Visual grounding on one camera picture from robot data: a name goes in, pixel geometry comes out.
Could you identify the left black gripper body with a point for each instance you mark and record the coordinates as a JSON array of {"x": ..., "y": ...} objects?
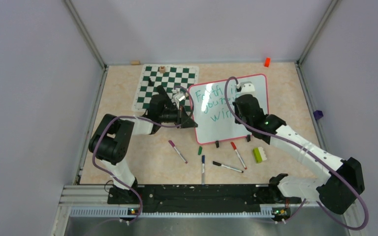
[{"x": 175, "y": 116}]

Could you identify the black microphone grey head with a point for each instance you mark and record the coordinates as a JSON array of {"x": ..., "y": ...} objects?
[{"x": 162, "y": 91}]

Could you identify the black cap marker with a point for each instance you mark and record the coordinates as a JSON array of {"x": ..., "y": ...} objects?
[{"x": 226, "y": 166}]

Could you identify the pink framed whiteboard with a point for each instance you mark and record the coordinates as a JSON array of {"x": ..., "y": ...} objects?
[{"x": 211, "y": 113}]

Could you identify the orange block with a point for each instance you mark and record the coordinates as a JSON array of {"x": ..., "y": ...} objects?
[{"x": 267, "y": 62}]

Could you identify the green white chess mat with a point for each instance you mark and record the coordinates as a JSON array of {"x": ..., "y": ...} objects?
[{"x": 175, "y": 75}]

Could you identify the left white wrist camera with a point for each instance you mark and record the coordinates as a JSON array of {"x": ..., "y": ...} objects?
[{"x": 179, "y": 97}]

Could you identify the purple cap marker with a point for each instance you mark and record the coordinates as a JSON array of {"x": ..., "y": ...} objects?
[{"x": 177, "y": 151}]

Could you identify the wooden cork piece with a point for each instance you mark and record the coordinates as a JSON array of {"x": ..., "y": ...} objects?
[{"x": 135, "y": 62}]

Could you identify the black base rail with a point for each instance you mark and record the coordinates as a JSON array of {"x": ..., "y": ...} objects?
[{"x": 209, "y": 198}]

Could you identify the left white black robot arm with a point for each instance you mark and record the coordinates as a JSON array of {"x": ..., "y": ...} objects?
[{"x": 110, "y": 141}]

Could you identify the blue cap marker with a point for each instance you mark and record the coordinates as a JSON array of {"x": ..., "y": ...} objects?
[{"x": 203, "y": 170}]

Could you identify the red cap marker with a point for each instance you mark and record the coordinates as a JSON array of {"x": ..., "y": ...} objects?
[{"x": 238, "y": 155}]

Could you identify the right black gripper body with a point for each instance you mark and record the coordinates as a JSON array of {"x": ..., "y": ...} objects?
[{"x": 237, "y": 112}]

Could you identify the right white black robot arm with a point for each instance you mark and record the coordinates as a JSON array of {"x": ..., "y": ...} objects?
[{"x": 338, "y": 183}]

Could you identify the lime green lego brick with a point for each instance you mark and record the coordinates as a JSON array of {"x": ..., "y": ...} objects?
[{"x": 259, "y": 154}]

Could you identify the purple block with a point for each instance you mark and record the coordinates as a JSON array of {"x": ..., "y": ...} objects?
[{"x": 318, "y": 114}]

